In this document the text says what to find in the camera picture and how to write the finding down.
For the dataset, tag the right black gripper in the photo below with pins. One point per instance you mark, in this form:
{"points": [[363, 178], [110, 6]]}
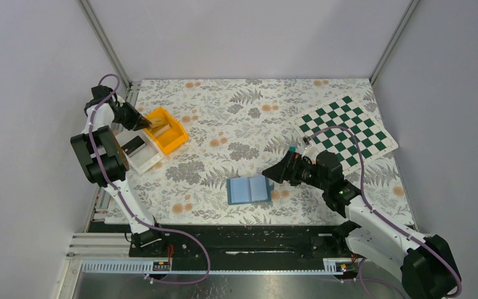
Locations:
{"points": [[291, 169]]}

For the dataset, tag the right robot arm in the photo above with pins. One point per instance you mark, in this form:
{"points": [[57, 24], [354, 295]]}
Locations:
{"points": [[423, 264]]}

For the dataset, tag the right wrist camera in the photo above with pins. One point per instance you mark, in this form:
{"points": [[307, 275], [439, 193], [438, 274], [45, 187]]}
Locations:
{"points": [[311, 150]]}

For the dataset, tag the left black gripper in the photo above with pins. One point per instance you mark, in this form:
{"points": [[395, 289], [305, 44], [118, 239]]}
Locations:
{"points": [[130, 116]]}

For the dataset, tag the white plastic bin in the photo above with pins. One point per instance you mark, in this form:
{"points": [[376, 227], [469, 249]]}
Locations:
{"points": [[145, 159]]}

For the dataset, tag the green white chessboard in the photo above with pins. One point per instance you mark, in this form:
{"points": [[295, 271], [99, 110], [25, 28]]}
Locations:
{"points": [[345, 128]]}

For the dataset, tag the blue card holder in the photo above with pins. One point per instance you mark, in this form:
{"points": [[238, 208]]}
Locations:
{"points": [[249, 190]]}

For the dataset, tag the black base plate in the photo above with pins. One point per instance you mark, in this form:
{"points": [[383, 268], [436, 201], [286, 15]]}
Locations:
{"points": [[250, 247]]}

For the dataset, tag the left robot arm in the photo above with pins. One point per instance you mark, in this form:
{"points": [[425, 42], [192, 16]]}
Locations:
{"points": [[105, 163]]}

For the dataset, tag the orange plastic bin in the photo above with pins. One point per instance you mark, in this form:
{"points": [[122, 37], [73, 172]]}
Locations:
{"points": [[169, 137]]}

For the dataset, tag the black item in white bin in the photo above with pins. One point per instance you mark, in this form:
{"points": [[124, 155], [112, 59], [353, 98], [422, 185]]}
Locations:
{"points": [[134, 145]]}

